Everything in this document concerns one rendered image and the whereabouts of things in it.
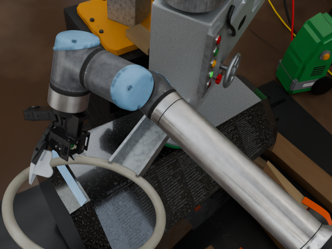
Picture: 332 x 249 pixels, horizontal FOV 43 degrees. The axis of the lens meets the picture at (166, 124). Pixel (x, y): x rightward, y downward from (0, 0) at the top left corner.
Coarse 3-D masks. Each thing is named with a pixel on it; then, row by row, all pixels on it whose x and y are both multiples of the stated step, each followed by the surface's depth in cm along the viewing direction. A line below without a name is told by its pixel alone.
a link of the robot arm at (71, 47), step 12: (60, 36) 86; (72, 36) 87; (84, 36) 88; (96, 36) 90; (60, 48) 86; (72, 48) 85; (84, 48) 86; (96, 48) 87; (60, 60) 87; (72, 60) 86; (60, 72) 88; (72, 72) 86; (60, 84) 89; (72, 84) 89; (72, 96) 90
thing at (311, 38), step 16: (320, 16) 301; (304, 32) 305; (320, 32) 295; (288, 48) 321; (304, 48) 305; (320, 48) 296; (288, 64) 322; (304, 64) 309; (320, 64) 310; (288, 80) 325; (304, 80) 319; (320, 80) 321
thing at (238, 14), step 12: (240, 0) 167; (252, 0) 179; (264, 0) 206; (228, 12) 142; (240, 12) 167; (252, 12) 190; (228, 24) 145; (240, 24) 176; (228, 36) 165; (240, 36) 187; (228, 48) 175
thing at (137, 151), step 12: (144, 120) 162; (132, 132) 157; (144, 132) 163; (156, 132) 163; (132, 144) 159; (144, 144) 159; (156, 144) 160; (120, 156) 154; (132, 156) 155; (144, 156) 156; (156, 156) 156; (132, 168) 152; (144, 168) 148
